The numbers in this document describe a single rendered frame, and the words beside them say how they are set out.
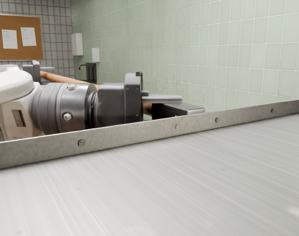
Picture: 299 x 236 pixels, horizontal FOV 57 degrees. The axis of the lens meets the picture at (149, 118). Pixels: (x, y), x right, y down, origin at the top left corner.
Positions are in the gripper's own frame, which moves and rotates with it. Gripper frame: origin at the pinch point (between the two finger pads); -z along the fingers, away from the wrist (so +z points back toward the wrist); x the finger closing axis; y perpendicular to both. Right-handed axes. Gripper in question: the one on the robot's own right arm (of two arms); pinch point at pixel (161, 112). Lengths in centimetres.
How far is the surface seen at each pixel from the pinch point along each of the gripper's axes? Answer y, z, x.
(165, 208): 24.9, -0.7, 1.5
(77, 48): -414, 147, -18
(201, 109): 4.8, -5.4, -1.4
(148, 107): -2.0, 2.2, -0.3
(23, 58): -417, 243, -1
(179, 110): 4.9, -2.4, -1.3
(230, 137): 8.2, -8.8, 1.4
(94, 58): -352, 103, -4
